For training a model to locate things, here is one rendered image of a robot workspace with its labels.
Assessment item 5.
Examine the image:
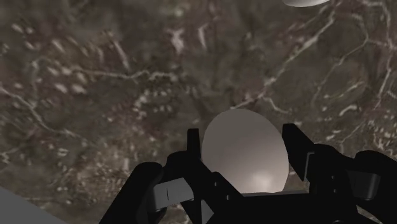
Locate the white rounded object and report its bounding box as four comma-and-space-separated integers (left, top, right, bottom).
282, 0, 330, 8

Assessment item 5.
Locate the white egg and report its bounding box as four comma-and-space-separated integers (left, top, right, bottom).
201, 108, 290, 193

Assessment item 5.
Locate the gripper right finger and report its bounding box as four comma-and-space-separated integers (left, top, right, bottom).
281, 123, 397, 224

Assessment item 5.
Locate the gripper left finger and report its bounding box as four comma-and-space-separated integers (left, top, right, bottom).
99, 128, 246, 224

